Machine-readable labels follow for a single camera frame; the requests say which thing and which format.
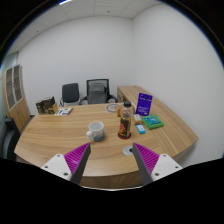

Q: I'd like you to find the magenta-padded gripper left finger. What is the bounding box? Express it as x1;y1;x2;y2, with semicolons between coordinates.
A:
40;142;92;186

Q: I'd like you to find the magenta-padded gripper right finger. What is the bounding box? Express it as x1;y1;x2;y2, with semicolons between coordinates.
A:
132;142;184;186

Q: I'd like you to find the small blue box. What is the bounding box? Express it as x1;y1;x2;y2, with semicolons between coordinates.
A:
135;124;147;135

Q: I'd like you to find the round red coaster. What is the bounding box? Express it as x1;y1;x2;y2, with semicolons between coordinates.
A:
117;131;132;141

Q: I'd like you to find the white mug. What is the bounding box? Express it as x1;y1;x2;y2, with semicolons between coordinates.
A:
85;120;106;143

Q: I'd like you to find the green flat box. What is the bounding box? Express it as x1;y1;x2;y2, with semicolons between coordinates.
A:
141;114;165;131

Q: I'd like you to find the small yellow packet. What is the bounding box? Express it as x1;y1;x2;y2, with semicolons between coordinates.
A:
133;113;144;126

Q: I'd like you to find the brown drink bottle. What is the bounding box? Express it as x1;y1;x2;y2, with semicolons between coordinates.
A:
118;101;134;139

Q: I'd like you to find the green white booklet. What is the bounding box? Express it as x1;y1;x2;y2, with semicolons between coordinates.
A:
54;107;74;117

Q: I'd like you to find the purple standing sign card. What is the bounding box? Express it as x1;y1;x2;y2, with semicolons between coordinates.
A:
135;92;154;117

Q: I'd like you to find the round white mat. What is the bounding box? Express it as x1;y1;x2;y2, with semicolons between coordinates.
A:
105;103;121;114

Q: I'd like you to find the brown cardboard box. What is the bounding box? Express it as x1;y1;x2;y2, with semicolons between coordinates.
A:
35;96;60;116

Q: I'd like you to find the grey padded office chair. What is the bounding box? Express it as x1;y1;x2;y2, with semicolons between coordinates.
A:
59;82;82;108

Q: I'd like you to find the black mesh office chair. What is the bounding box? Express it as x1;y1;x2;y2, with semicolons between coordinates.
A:
79;78;118;106

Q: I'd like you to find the wooden glass-door cabinet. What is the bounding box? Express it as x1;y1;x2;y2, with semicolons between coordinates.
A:
2;64;32;134

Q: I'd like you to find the round grey cable grommet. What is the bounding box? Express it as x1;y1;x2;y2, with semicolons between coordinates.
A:
122;144;135;157

